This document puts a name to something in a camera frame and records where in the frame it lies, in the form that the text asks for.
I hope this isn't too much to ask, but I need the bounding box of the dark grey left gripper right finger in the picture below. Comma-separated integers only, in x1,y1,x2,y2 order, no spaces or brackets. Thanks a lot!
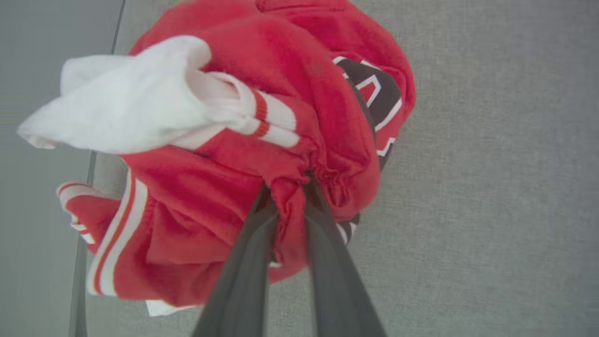
303,180,387,337

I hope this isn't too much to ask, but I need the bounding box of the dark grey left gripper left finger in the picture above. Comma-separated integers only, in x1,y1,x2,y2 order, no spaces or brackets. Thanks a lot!
191,185,281,337

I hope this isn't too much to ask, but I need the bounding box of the red and white Bulls jersey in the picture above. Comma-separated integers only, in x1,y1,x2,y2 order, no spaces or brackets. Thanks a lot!
17,0,417,318

